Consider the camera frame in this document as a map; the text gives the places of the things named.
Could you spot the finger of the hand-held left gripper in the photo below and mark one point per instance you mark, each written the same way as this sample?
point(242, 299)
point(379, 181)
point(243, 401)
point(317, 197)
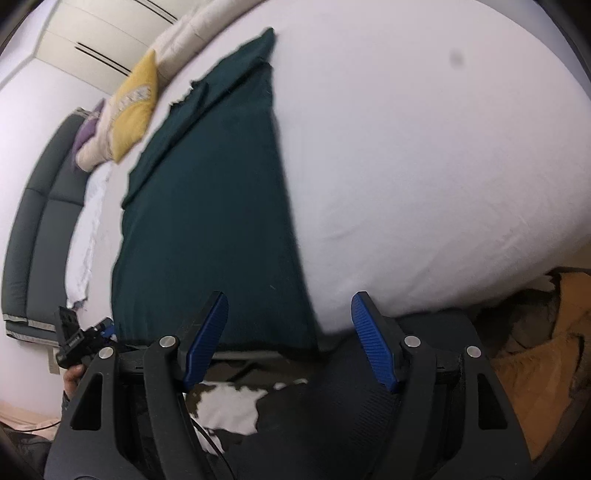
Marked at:
point(108, 330)

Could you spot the yellow pillow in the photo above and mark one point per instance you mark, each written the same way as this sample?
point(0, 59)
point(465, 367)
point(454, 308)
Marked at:
point(134, 106)

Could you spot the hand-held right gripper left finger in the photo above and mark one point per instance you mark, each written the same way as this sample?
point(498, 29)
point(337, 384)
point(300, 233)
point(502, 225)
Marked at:
point(208, 339)

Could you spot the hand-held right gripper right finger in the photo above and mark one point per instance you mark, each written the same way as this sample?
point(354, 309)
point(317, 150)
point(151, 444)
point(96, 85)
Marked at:
point(375, 344)

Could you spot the grey padded headboard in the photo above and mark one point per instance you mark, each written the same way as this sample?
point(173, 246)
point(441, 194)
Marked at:
point(34, 230)

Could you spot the white bed sheet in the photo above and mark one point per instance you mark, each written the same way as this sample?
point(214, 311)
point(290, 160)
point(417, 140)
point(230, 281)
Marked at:
point(415, 161)

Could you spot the dark green garment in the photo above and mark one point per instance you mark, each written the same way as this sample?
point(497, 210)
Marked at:
point(217, 198)

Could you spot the black and white cloth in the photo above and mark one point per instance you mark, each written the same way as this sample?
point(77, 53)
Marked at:
point(226, 404)

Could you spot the white wardrobe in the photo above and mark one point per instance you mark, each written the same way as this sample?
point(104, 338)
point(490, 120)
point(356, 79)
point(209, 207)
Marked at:
point(83, 41)

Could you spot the person's left hand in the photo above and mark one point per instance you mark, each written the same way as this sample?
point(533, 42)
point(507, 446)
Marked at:
point(73, 379)

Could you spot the orange brown cloth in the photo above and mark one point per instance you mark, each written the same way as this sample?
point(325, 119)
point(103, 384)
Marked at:
point(531, 369)

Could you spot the black mesh fabric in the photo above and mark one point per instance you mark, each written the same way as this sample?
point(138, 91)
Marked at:
point(332, 415)

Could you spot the beige duvet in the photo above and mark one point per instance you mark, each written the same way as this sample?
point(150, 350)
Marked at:
point(184, 44)

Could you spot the purple pillow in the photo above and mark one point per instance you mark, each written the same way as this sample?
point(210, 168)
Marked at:
point(85, 131)

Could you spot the white lace cloth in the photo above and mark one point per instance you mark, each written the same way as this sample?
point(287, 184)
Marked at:
point(85, 240)

